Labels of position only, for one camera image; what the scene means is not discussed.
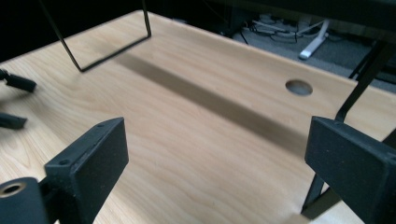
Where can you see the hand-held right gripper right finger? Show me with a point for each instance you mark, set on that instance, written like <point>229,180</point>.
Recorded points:
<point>351,168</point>

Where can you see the black low shelf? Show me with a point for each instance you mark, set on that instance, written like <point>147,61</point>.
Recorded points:
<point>367,71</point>

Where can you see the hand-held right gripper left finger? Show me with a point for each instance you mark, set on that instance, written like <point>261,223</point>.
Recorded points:
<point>90,168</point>

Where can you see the white metal stand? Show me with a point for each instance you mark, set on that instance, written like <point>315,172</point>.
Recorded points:
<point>314,43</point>

